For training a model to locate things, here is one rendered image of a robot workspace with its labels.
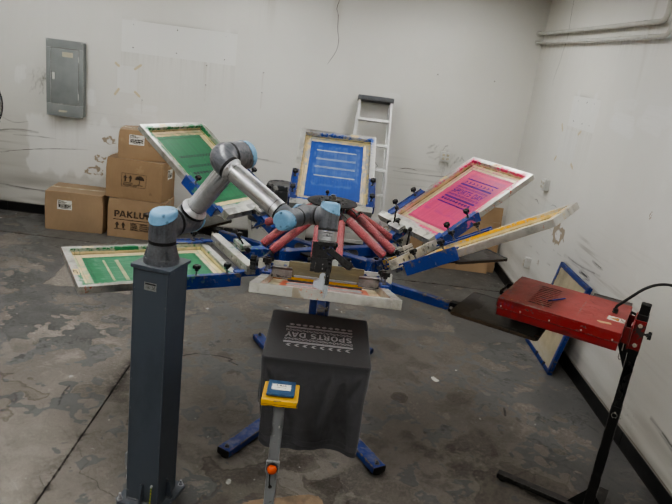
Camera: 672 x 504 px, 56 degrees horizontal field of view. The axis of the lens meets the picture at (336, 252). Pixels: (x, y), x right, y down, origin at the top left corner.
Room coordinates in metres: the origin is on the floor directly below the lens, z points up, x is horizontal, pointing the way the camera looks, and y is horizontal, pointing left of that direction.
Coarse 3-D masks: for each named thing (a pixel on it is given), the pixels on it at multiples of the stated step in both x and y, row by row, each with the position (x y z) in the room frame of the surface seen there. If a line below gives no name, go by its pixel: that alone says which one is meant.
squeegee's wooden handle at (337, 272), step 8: (296, 264) 2.82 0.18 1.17; (304, 264) 2.82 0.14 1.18; (296, 272) 2.81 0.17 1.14; (304, 272) 2.81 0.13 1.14; (312, 272) 2.82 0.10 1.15; (320, 272) 2.82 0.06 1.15; (336, 272) 2.82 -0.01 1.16; (344, 272) 2.82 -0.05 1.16; (352, 272) 2.83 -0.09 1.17; (360, 272) 2.83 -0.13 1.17; (344, 280) 2.81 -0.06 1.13; (352, 280) 2.82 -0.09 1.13
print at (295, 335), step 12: (288, 324) 2.63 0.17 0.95; (300, 324) 2.65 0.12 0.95; (288, 336) 2.50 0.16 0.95; (300, 336) 2.52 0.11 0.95; (312, 336) 2.54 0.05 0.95; (324, 336) 2.55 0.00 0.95; (336, 336) 2.57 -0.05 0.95; (348, 336) 2.59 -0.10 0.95; (312, 348) 2.42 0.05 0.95; (324, 348) 2.43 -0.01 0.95; (336, 348) 2.45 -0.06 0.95; (348, 348) 2.46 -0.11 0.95
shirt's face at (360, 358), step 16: (272, 320) 2.65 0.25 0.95; (288, 320) 2.67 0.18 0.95; (304, 320) 2.70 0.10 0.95; (320, 320) 2.72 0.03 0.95; (336, 320) 2.75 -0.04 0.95; (352, 320) 2.77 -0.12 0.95; (272, 336) 2.48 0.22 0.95; (272, 352) 2.34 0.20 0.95; (288, 352) 2.35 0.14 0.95; (304, 352) 2.37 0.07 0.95; (320, 352) 2.39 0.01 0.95; (336, 352) 2.41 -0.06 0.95; (368, 352) 2.45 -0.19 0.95
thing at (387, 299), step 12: (264, 276) 2.57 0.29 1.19; (252, 288) 2.23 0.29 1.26; (264, 288) 2.23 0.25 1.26; (276, 288) 2.24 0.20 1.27; (288, 288) 2.24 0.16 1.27; (300, 288) 2.24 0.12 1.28; (372, 288) 2.96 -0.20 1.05; (384, 288) 2.73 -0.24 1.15; (324, 300) 2.23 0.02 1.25; (336, 300) 2.24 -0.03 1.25; (348, 300) 2.24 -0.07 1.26; (360, 300) 2.24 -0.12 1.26; (372, 300) 2.25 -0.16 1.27; (384, 300) 2.25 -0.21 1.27; (396, 300) 2.25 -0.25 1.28
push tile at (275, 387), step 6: (270, 384) 2.04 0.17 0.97; (276, 384) 2.05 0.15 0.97; (282, 384) 2.05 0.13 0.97; (288, 384) 2.06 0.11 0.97; (294, 384) 2.07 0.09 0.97; (270, 390) 2.00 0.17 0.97; (276, 390) 2.01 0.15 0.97; (282, 390) 2.01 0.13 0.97; (288, 390) 2.02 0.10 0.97; (294, 390) 2.02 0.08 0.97; (282, 396) 1.98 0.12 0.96; (288, 396) 1.99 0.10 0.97
